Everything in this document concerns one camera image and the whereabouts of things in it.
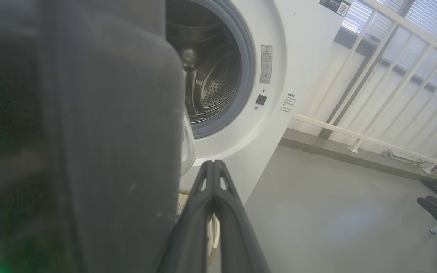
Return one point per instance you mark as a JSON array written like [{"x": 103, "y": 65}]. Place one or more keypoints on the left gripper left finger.
[{"x": 190, "y": 235}]

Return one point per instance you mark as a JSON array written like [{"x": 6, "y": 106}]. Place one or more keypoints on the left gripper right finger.
[{"x": 237, "y": 239}]

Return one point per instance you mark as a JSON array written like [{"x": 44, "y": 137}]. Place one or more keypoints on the dark round washer door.
[{"x": 89, "y": 132}]

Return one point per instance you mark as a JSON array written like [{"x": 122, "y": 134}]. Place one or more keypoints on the white front-load washing machine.
[{"x": 279, "y": 125}]

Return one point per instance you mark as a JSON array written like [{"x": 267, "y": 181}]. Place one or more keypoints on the black door latch socket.
[{"x": 261, "y": 99}]

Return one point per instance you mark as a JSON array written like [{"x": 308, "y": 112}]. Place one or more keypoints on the printed text label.
[{"x": 288, "y": 102}]

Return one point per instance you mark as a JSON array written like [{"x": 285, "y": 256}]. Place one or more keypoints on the perforated steel drum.
[{"x": 218, "y": 79}]

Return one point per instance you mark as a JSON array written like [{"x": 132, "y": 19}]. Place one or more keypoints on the white metal railing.
[{"x": 359, "y": 76}]

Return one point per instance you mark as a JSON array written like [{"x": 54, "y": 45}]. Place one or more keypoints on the grey warning sticker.
[{"x": 266, "y": 64}]

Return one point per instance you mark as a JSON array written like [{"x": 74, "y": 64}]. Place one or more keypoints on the white window blinds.
[{"x": 431, "y": 15}]

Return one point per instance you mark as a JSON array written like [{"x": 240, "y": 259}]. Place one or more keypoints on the dark QR code sticker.
[{"x": 336, "y": 6}]

